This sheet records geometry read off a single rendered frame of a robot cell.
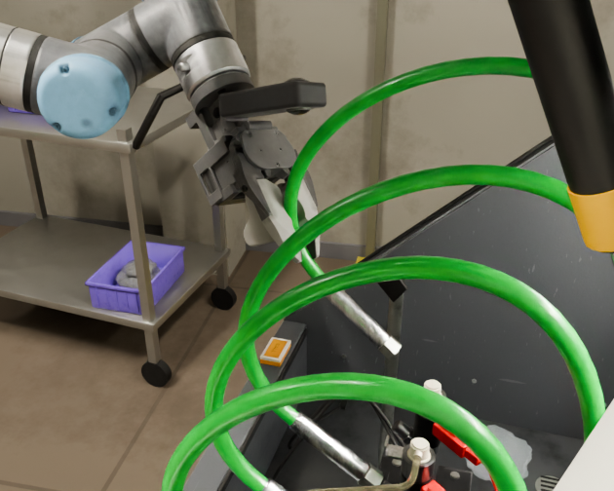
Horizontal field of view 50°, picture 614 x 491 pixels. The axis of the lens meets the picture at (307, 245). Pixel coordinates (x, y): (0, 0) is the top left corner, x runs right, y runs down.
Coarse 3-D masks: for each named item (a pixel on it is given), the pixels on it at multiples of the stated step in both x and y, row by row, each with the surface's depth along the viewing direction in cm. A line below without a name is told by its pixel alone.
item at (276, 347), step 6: (276, 342) 97; (282, 342) 97; (270, 348) 95; (276, 348) 95; (282, 348) 95; (288, 348) 97; (264, 354) 94; (270, 354) 94; (276, 354) 94; (264, 360) 94; (282, 360) 94
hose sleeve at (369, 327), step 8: (328, 296) 69; (336, 296) 69; (344, 296) 69; (336, 304) 69; (344, 304) 68; (352, 304) 69; (344, 312) 69; (352, 312) 68; (360, 312) 68; (352, 320) 69; (360, 320) 68; (368, 320) 68; (360, 328) 69; (368, 328) 68; (376, 328) 68; (368, 336) 69; (376, 336) 68; (384, 336) 68; (376, 344) 68
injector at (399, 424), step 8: (416, 416) 64; (400, 424) 66; (416, 424) 64; (424, 424) 64; (432, 424) 63; (400, 432) 66; (408, 432) 66; (416, 432) 65; (424, 432) 64; (432, 432) 64; (408, 440) 66; (432, 440) 64; (440, 440) 65; (432, 448) 65
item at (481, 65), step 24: (408, 72) 55; (432, 72) 54; (456, 72) 53; (480, 72) 52; (504, 72) 51; (528, 72) 50; (360, 96) 58; (384, 96) 57; (336, 120) 60; (312, 144) 62; (288, 192) 66; (312, 264) 69
